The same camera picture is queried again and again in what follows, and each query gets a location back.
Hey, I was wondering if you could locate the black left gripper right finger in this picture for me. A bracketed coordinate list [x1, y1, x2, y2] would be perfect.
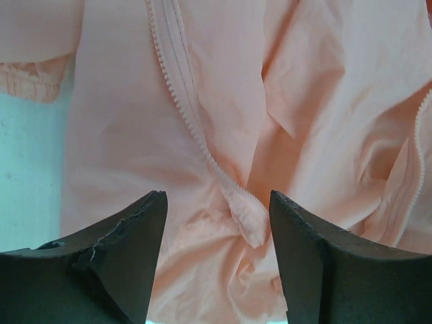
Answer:
[269, 191, 431, 324]

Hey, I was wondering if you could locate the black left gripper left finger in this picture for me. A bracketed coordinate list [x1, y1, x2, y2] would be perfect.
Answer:
[1, 191, 168, 323]

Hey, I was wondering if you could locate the peach pink zip jacket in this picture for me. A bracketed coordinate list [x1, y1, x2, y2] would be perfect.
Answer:
[1, 1, 431, 323]

